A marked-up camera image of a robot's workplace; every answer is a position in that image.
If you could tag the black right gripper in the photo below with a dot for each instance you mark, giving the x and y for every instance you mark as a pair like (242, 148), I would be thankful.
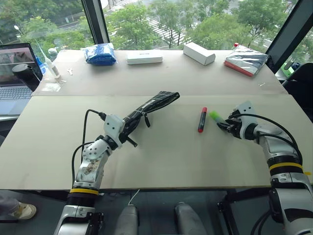
(234, 124)

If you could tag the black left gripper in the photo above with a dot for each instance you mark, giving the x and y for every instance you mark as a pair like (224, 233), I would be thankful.
(123, 137)

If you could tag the green highlighter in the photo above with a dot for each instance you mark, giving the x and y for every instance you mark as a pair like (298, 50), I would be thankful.
(214, 115)

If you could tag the black grid zipper pouch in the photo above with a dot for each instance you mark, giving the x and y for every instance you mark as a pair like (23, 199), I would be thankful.
(151, 104)

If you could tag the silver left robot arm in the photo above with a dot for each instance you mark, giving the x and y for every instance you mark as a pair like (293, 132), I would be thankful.
(91, 159)

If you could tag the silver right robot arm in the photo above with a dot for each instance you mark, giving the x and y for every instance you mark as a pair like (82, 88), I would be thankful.
(281, 151)

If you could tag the red marker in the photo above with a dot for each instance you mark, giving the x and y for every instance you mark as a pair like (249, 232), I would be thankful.
(202, 120)

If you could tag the small clear plastic scrap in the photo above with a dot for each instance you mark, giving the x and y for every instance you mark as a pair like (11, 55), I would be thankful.
(261, 84)

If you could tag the red grey folded package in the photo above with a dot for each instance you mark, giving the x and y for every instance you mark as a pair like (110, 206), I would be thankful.
(244, 61)

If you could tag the white cardboard box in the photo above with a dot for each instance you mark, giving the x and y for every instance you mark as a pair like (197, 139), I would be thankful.
(198, 52)

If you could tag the black chair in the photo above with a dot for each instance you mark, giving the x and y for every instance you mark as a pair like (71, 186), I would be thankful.
(299, 88)

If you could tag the green object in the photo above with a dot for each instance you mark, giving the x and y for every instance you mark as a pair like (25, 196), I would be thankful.
(288, 68)

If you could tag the flat white box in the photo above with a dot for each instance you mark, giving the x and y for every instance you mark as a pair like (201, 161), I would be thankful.
(144, 57)

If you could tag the blue plastic bag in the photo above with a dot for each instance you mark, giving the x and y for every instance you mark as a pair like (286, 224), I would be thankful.
(100, 55)

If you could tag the small white wrench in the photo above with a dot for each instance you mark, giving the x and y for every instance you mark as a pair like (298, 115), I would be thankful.
(70, 71)

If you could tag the clear plastic bag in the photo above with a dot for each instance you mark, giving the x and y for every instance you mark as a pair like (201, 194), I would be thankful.
(52, 85)

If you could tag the white glue syringe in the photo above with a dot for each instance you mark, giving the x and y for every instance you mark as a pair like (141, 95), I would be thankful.
(50, 64)

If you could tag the black cylinder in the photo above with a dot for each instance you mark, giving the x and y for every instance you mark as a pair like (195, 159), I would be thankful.
(25, 77)

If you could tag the open laptop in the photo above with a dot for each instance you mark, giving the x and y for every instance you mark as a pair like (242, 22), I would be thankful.
(14, 93)

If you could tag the person's white shoe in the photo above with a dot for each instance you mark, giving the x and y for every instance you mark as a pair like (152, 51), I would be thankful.
(22, 210)

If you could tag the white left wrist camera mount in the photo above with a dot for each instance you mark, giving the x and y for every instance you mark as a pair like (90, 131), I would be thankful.
(113, 127)

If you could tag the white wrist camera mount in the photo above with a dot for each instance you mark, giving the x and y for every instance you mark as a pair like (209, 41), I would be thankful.
(245, 109)
(113, 127)

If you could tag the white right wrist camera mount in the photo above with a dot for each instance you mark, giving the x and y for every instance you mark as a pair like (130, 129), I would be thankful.
(245, 109)

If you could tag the black window frame post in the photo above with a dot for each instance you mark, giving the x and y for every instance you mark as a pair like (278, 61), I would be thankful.
(95, 22)
(286, 31)

